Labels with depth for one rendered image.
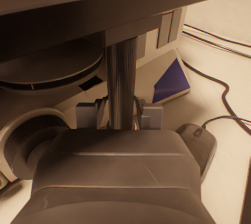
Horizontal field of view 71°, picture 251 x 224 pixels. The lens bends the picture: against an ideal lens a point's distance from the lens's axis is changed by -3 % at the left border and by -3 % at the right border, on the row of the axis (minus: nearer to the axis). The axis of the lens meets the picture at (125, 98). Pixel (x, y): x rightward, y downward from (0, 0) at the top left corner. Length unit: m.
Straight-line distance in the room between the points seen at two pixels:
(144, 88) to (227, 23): 0.46
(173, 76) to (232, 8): 0.40
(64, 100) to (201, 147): 0.16
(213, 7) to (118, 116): 0.57
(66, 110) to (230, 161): 0.21
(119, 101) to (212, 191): 0.15
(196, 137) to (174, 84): 0.11
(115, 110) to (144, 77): 0.12
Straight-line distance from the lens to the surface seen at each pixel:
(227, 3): 0.67
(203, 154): 0.22
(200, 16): 0.70
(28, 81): 0.22
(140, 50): 0.25
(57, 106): 0.21
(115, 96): 0.15
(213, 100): 0.35
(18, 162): 0.18
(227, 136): 0.30
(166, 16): 0.28
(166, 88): 0.29
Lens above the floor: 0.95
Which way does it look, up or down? 40 degrees down
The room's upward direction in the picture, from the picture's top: 1 degrees clockwise
